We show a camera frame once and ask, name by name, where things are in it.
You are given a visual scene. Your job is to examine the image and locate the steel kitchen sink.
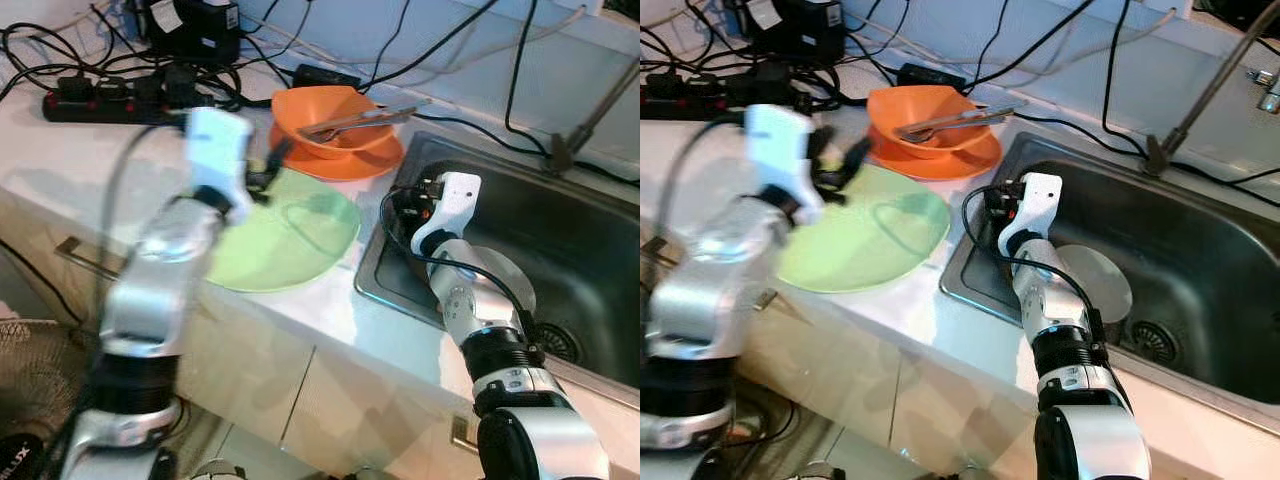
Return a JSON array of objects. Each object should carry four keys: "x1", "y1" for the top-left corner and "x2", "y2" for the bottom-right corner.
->
[
  {"x1": 940, "y1": 130, "x2": 1280, "y2": 436},
  {"x1": 353, "y1": 130, "x2": 641, "y2": 406}
]

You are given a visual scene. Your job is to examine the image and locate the steel gooseneck faucet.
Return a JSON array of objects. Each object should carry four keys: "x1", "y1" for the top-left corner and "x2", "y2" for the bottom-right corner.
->
[
  {"x1": 1145, "y1": 0, "x2": 1280, "y2": 176},
  {"x1": 545, "y1": 55, "x2": 641, "y2": 176}
]

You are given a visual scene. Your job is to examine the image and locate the black power brick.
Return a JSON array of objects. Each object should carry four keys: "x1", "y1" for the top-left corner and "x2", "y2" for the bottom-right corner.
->
[
  {"x1": 293, "y1": 64, "x2": 363, "y2": 93},
  {"x1": 897, "y1": 63, "x2": 966, "y2": 93}
]

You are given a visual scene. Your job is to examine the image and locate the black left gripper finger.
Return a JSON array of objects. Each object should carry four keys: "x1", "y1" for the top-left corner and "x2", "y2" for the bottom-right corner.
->
[
  {"x1": 266, "y1": 138, "x2": 297, "y2": 193},
  {"x1": 841, "y1": 137, "x2": 874, "y2": 194}
]

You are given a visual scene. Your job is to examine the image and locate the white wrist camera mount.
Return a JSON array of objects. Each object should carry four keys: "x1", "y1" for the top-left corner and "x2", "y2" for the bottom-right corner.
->
[
  {"x1": 410, "y1": 171, "x2": 483, "y2": 257},
  {"x1": 995, "y1": 172, "x2": 1063, "y2": 256},
  {"x1": 745, "y1": 103, "x2": 826, "y2": 223},
  {"x1": 183, "y1": 105, "x2": 256, "y2": 216}
]

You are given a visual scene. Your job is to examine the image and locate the wire floor fan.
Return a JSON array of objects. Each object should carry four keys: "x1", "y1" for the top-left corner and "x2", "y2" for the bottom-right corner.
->
[{"x1": 0, "y1": 318, "x2": 96, "y2": 480}]

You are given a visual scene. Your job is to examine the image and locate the thick black power cable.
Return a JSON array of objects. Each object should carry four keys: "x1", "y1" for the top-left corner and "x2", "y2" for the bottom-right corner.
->
[
  {"x1": 965, "y1": 0, "x2": 1098, "y2": 91},
  {"x1": 360, "y1": 0, "x2": 501, "y2": 91}
]

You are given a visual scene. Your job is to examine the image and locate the black power adapter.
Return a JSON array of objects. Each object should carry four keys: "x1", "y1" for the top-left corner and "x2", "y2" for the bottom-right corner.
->
[
  {"x1": 745, "y1": 0, "x2": 841, "y2": 61},
  {"x1": 150, "y1": 0, "x2": 241, "y2": 66}
]

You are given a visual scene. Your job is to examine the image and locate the orange plate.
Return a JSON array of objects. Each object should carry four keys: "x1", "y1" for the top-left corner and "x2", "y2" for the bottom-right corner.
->
[
  {"x1": 268, "y1": 120, "x2": 406, "y2": 183},
  {"x1": 868, "y1": 125, "x2": 1003, "y2": 183}
]

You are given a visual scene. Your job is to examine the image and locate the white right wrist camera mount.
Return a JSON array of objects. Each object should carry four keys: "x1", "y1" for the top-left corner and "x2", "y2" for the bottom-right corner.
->
[
  {"x1": 410, "y1": 171, "x2": 483, "y2": 257},
  {"x1": 995, "y1": 172, "x2": 1063, "y2": 256}
]

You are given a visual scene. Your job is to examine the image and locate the round sink drain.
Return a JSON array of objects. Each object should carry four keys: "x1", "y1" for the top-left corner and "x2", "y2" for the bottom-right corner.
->
[
  {"x1": 535, "y1": 322, "x2": 583, "y2": 366},
  {"x1": 1125, "y1": 320, "x2": 1181, "y2": 366}
]

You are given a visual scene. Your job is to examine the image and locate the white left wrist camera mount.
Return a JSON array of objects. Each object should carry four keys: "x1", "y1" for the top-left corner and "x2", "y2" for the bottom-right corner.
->
[
  {"x1": 745, "y1": 103, "x2": 826, "y2": 223},
  {"x1": 183, "y1": 105, "x2": 256, "y2": 216}
]

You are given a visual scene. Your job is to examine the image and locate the orange bowl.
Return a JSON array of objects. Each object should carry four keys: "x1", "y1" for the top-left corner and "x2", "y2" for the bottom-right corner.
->
[
  {"x1": 272, "y1": 85, "x2": 391, "y2": 161},
  {"x1": 867, "y1": 85, "x2": 986, "y2": 161}
]

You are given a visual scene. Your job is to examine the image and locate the round steel plate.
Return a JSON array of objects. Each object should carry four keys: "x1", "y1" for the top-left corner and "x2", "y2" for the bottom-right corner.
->
[
  {"x1": 1055, "y1": 243, "x2": 1134, "y2": 323},
  {"x1": 465, "y1": 245, "x2": 537, "y2": 323}
]

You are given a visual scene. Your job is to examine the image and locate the translucent green plate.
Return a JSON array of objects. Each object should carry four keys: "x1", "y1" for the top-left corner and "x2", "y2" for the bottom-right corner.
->
[
  {"x1": 775, "y1": 165, "x2": 951, "y2": 294},
  {"x1": 205, "y1": 165, "x2": 363, "y2": 294}
]

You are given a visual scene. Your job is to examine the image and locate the black power strip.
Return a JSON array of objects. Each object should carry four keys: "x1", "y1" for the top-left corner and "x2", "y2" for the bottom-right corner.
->
[
  {"x1": 42, "y1": 70, "x2": 191, "y2": 126},
  {"x1": 640, "y1": 70, "x2": 746, "y2": 121}
]

